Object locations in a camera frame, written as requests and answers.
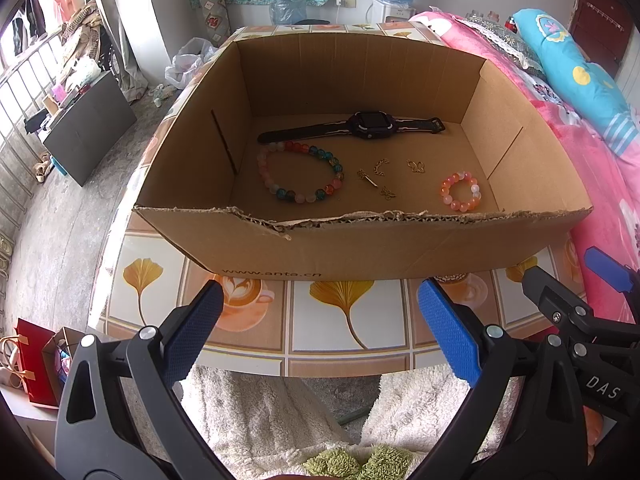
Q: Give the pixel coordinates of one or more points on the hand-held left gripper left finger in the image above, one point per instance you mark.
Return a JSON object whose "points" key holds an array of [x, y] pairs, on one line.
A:
{"points": [[192, 325]]}

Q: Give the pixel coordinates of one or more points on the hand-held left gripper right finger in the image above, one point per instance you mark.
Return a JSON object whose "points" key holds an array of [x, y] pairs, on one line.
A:
{"points": [[450, 330]]}

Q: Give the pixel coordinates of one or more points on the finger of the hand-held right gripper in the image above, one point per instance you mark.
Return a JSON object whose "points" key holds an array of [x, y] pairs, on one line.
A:
{"points": [[555, 295], [607, 267]]}

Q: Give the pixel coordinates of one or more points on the brown cardboard box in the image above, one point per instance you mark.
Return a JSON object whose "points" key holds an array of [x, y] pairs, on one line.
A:
{"points": [[350, 255]]}

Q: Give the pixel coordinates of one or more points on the gold butterfly charm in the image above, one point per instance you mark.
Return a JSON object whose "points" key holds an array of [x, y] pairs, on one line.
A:
{"points": [[387, 192]]}

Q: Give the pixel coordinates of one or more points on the gold butterfly clasp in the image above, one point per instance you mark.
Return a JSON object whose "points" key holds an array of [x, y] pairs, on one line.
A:
{"points": [[417, 166]]}

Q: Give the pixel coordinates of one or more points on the gold pin charm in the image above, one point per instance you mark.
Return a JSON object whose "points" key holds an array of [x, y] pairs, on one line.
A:
{"points": [[367, 179]]}

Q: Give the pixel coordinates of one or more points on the dark purple smart watch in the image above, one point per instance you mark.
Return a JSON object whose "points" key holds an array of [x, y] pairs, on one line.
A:
{"points": [[370, 124]]}

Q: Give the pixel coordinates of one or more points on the pink floral blanket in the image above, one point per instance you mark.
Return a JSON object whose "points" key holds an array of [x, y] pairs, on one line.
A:
{"points": [[590, 175]]}

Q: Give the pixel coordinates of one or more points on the table with leaf patterned cover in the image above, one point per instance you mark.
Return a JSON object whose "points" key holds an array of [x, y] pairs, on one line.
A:
{"points": [[345, 310]]}

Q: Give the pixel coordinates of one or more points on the white fluffy blanket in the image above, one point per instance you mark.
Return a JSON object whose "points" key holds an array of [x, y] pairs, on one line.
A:
{"points": [[260, 420]]}

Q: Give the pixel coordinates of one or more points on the brown paper bag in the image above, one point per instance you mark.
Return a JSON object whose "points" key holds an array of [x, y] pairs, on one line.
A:
{"points": [[62, 350]]}

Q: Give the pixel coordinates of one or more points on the red paper bag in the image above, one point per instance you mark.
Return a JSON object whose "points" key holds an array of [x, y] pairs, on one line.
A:
{"points": [[35, 365]]}

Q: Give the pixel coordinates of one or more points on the green fuzzy cloth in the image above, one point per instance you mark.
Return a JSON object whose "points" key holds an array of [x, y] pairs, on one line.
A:
{"points": [[350, 462]]}

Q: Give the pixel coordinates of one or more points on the blue patterned pillow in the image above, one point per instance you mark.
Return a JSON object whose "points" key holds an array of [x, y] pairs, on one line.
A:
{"points": [[585, 75]]}

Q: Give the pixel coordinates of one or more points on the grey cabinet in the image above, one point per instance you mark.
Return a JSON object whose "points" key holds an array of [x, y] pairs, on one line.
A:
{"points": [[90, 130]]}

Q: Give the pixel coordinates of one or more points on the grey lace trimmed pillow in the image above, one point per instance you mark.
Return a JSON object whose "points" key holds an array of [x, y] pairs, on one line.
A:
{"points": [[500, 37]]}

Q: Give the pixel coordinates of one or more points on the dark red door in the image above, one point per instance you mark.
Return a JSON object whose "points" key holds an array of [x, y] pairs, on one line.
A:
{"points": [[600, 10]]}

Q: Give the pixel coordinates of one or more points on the white plastic bag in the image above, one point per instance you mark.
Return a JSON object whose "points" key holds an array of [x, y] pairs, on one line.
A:
{"points": [[187, 65]]}

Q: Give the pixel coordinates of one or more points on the metal window railing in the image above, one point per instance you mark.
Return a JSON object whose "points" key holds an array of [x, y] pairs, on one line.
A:
{"points": [[20, 110]]}

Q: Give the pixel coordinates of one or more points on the white water dispenser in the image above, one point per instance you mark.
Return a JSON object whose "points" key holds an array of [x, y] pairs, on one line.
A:
{"points": [[390, 11]]}

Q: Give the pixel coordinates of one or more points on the large clear plastic bottle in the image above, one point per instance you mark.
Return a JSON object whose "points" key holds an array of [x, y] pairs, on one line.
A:
{"points": [[287, 10]]}

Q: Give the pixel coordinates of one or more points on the hanging clothes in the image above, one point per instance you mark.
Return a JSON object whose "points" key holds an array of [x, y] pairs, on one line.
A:
{"points": [[65, 5]]}

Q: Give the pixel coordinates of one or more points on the white wall socket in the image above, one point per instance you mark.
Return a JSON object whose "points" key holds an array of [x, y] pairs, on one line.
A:
{"points": [[346, 2]]}

